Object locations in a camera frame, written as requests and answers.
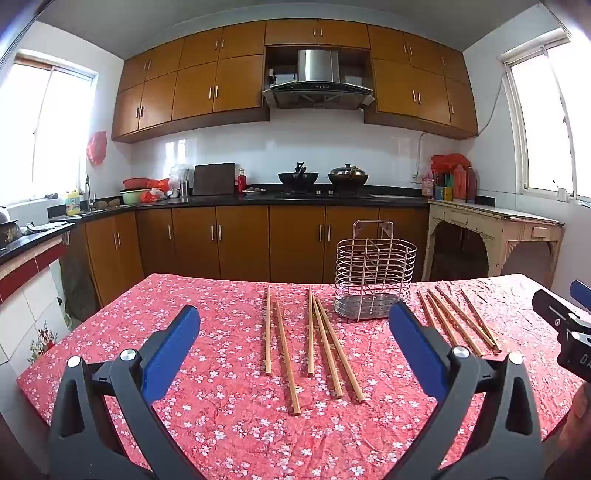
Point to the black patterned pot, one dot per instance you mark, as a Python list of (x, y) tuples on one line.
[(9, 233)]

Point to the pink seasoning bottle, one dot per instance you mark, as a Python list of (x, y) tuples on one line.
[(428, 187)]

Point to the small plate with food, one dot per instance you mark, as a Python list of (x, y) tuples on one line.
[(255, 190)]

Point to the large red plastic bag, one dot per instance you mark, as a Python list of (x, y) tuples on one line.
[(448, 161)]

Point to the person's right hand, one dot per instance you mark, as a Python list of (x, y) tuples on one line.
[(577, 415)]

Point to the green plastic basin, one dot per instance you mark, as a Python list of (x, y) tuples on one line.
[(134, 196)]

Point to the steel range hood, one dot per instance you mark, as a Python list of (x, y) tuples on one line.
[(316, 69)]

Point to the white plastic bag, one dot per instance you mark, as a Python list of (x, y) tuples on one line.
[(178, 171)]

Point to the dark wok with lid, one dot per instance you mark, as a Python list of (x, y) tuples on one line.
[(348, 177)]

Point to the red plastic basin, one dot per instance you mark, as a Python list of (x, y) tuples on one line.
[(135, 183)]

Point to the small red bottle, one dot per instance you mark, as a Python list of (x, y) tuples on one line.
[(241, 182)]

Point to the colourful seasoning box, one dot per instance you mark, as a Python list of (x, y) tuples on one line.
[(444, 193)]

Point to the bright window with grey frame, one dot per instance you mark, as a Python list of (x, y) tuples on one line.
[(51, 129)]

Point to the dark brown cutting board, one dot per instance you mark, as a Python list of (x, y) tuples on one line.
[(213, 180)]

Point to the red plastic bag on hook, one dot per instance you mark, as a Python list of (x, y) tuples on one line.
[(97, 147)]

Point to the bright window with white frame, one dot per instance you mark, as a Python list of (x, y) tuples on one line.
[(554, 120)]

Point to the wooden lower kitchen cabinets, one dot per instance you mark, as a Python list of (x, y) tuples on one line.
[(240, 240)]

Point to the black kitchen countertop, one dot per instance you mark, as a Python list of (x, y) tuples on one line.
[(207, 201)]

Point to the yellow dish soap bottle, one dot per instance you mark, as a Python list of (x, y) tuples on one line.
[(72, 205)]

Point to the wooden upper wall cabinets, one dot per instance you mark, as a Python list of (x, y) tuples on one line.
[(198, 87)]

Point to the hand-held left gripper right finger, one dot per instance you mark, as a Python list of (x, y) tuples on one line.
[(415, 337)]

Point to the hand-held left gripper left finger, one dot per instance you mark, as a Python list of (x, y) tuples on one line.
[(173, 346)]

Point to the white cloth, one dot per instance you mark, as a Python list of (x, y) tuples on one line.
[(44, 226)]

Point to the metal utensil cup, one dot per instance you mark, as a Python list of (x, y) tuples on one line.
[(184, 187)]

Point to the red floral tablecloth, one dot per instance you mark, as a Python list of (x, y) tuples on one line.
[(231, 415)]

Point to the black gas stove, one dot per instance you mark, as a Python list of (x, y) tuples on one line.
[(323, 194)]

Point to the dark red sauce bottle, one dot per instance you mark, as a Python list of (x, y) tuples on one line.
[(471, 184)]

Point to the black wok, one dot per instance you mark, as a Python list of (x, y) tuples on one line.
[(298, 180)]

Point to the crumpled red plastic bag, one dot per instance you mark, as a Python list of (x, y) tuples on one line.
[(154, 191)]

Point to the metal kitchen faucet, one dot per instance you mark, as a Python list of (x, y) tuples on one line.
[(87, 191)]

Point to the black counter with red front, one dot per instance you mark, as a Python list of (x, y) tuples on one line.
[(27, 263)]

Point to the white plastic bucket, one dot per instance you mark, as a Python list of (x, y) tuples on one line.
[(64, 314)]

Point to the cream wooden side table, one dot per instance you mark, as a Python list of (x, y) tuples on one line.
[(503, 217)]

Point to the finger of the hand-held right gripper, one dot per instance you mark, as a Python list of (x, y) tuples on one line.
[(551, 308), (581, 293)]

